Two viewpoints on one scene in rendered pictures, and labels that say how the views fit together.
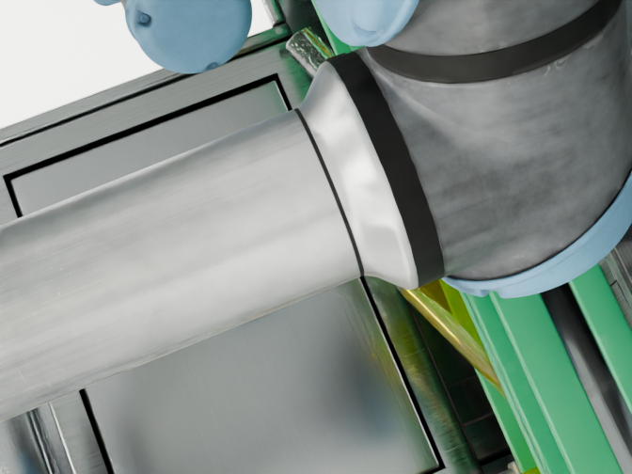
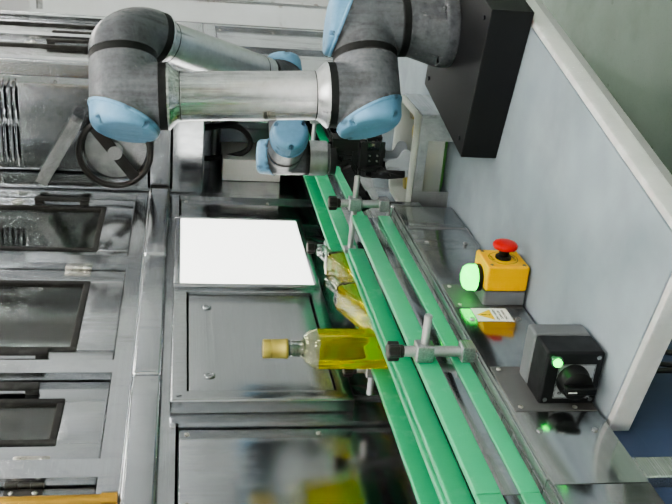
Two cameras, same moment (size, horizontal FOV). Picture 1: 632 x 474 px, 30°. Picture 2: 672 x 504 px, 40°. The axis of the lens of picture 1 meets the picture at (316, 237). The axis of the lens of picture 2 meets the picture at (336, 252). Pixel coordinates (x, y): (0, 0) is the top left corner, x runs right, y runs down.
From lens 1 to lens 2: 1.43 m
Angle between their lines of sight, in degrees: 52
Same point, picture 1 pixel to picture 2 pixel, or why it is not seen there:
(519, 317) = (373, 250)
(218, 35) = (296, 136)
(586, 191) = (379, 87)
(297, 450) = (272, 375)
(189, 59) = (285, 140)
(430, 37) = (346, 39)
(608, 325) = (405, 257)
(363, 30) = (331, 34)
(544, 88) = (370, 53)
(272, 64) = (309, 291)
